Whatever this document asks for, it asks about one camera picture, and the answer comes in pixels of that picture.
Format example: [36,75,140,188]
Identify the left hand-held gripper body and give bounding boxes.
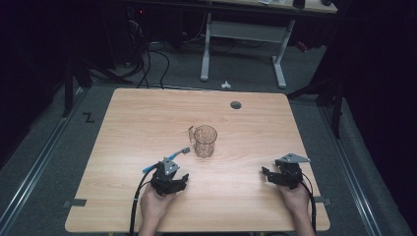
[149,156,189,198]

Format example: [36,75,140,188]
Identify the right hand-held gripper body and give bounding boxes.
[273,152,312,191]

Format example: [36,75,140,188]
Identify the blue toothbrush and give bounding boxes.
[142,147,192,174]

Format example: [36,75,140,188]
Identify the clear glass cup with handle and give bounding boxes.
[187,124,218,159]

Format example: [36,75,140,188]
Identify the person's left hand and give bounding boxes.
[140,182,177,221]

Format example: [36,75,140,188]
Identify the person's right hand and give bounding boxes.
[277,182,312,215]

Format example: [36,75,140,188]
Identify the grey tape strip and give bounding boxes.
[63,198,88,208]
[314,196,332,207]

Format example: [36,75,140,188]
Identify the black metal stand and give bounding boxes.
[61,53,134,118]
[286,73,347,140]

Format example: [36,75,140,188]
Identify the white-framed desk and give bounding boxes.
[200,0,338,89]

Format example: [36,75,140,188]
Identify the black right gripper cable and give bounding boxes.
[300,172,319,234]

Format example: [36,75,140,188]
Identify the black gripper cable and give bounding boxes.
[128,170,159,236]
[300,172,319,234]

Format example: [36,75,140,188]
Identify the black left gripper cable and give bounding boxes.
[128,170,159,236]

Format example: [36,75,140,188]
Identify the metal floor rail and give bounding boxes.
[318,105,384,236]
[0,88,87,232]

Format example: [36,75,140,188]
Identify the black floor cables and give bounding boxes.
[126,19,171,90]

